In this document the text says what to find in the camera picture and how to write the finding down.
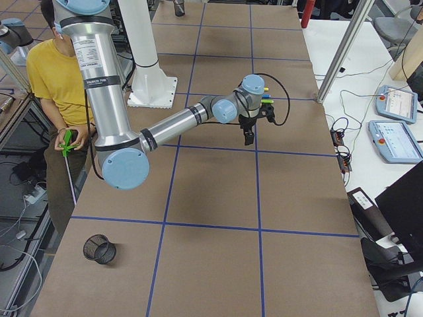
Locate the far blue teach pendant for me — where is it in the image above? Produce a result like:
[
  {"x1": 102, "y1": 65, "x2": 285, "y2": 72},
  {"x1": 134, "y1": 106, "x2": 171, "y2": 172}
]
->
[{"x1": 375, "y1": 85, "x2": 418, "y2": 124}]

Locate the blue teach pendant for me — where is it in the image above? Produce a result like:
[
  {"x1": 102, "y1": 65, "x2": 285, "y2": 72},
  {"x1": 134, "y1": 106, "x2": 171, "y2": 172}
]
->
[
  {"x1": 375, "y1": 85, "x2": 418, "y2": 124},
  {"x1": 368, "y1": 120, "x2": 422, "y2": 164}
]

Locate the red cylinder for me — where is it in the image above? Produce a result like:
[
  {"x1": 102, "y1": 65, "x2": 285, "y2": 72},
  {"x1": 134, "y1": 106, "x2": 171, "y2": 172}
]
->
[{"x1": 301, "y1": 0, "x2": 315, "y2": 28}]

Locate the black box with white label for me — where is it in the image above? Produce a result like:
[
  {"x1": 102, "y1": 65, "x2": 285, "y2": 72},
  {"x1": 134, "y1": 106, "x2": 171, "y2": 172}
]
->
[{"x1": 347, "y1": 187, "x2": 399, "y2": 244}]

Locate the aluminium frame post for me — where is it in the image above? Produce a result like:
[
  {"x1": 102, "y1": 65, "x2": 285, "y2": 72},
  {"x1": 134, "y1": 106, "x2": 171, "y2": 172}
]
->
[{"x1": 316, "y1": 0, "x2": 375, "y2": 104}]

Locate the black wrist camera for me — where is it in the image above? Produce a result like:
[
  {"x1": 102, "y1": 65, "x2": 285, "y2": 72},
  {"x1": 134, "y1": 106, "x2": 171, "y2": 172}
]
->
[{"x1": 258, "y1": 104, "x2": 276, "y2": 124}]

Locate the green hand controller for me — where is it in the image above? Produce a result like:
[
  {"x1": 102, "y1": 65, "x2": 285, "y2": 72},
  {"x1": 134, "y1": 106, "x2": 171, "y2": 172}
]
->
[{"x1": 59, "y1": 130, "x2": 78, "y2": 158}]

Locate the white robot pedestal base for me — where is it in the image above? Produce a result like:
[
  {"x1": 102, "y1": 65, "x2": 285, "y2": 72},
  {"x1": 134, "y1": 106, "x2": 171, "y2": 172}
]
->
[{"x1": 118, "y1": 0, "x2": 178, "y2": 108}]

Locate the person in yellow shirt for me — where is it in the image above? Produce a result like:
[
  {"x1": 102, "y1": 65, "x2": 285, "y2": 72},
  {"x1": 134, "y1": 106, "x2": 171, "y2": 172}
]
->
[{"x1": 26, "y1": 1, "x2": 96, "y2": 234}]

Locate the black mesh pen cup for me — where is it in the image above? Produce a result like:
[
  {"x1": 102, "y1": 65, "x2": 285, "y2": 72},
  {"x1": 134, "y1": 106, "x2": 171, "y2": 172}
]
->
[{"x1": 83, "y1": 234, "x2": 116, "y2": 265}]

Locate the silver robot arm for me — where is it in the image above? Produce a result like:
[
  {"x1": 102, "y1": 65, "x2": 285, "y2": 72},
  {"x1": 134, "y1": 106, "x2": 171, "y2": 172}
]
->
[
  {"x1": 1, "y1": 18, "x2": 34, "y2": 54},
  {"x1": 54, "y1": 1, "x2": 265, "y2": 190}
]

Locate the near blue teach pendant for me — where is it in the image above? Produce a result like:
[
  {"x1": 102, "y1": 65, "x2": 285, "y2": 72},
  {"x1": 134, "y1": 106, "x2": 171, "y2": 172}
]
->
[{"x1": 368, "y1": 120, "x2": 422, "y2": 164}]

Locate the grey office chair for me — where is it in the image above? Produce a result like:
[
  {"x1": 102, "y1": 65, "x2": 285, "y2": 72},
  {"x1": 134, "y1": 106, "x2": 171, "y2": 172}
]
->
[{"x1": 373, "y1": 1, "x2": 422, "y2": 47}]

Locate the black monitor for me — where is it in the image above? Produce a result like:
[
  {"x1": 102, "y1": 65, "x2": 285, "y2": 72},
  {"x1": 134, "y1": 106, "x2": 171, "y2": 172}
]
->
[{"x1": 375, "y1": 162, "x2": 423, "y2": 260}]

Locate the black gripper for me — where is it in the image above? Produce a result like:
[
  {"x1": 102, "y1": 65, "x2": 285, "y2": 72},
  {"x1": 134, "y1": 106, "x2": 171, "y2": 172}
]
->
[{"x1": 238, "y1": 115, "x2": 257, "y2": 134}]

